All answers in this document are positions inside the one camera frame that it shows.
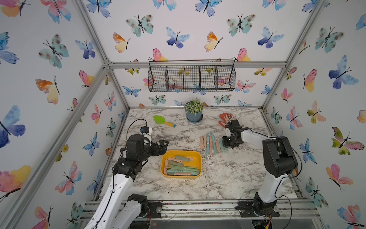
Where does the aluminium front rail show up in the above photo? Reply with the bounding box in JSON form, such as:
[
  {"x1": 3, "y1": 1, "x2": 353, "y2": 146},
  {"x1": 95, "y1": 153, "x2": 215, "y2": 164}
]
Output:
[{"x1": 82, "y1": 199, "x2": 321, "y2": 221}]

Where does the pink folding knife long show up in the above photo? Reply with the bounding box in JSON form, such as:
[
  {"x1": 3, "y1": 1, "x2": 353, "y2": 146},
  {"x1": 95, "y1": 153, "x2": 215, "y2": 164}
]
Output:
[{"x1": 215, "y1": 139, "x2": 221, "y2": 152}]

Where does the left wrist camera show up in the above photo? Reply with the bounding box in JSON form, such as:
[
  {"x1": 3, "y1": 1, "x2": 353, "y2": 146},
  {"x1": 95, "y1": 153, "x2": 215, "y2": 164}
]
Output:
[{"x1": 140, "y1": 126, "x2": 152, "y2": 134}]

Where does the potted green plant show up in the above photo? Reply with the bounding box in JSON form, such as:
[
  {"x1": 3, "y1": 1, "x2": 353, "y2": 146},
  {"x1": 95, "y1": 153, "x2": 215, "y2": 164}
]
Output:
[{"x1": 185, "y1": 98, "x2": 204, "y2": 123}]

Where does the red white garden glove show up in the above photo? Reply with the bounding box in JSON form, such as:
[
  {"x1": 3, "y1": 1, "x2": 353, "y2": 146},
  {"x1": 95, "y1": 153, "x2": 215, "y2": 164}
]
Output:
[{"x1": 218, "y1": 113, "x2": 234, "y2": 127}]

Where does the teal folding knife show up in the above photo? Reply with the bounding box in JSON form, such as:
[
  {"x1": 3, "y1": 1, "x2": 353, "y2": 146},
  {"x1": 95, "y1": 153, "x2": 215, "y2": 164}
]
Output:
[{"x1": 219, "y1": 138, "x2": 225, "y2": 152}]

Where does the pink ceramic knife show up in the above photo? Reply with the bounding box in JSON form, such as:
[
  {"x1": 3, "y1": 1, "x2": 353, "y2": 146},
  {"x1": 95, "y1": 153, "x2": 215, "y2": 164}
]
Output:
[{"x1": 209, "y1": 135, "x2": 213, "y2": 156}]

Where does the black wire wall basket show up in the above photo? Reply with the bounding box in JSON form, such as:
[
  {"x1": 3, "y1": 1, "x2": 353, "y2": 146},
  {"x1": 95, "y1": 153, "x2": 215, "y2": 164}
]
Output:
[{"x1": 144, "y1": 59, "x2": 236, "y2": 93}]

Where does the yellow storage box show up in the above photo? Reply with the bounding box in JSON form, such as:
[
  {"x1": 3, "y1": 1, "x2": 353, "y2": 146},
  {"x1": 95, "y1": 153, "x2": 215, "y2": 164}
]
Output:
[{"x1": 160, "y1": 150, "x2": 203, "y2": 179}]

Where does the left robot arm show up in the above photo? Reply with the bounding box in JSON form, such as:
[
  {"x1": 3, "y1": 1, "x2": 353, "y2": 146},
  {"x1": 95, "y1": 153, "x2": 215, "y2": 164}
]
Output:
[{"x1": 85, "y1": 134, "x2": 169, "y2": 229}]

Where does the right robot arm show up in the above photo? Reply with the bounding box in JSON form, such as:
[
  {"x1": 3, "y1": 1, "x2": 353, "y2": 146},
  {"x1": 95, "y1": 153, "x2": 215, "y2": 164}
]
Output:
[{"x1": 223, "y1": 120, "x2": 298, "y2": 217}]

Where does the green yellow toy trowel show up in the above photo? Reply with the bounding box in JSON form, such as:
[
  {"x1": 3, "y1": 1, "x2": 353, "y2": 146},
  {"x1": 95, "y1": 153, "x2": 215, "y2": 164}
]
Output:
[{"x1": 153, "y1": 115, "x2": 176, "y2": 128}]

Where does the pink folding fruit knife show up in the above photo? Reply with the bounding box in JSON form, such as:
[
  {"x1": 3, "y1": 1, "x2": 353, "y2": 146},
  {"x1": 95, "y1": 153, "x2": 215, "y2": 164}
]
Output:
[{"x1": 200, "y1": 136, "x2": 204, "y2": 149}]

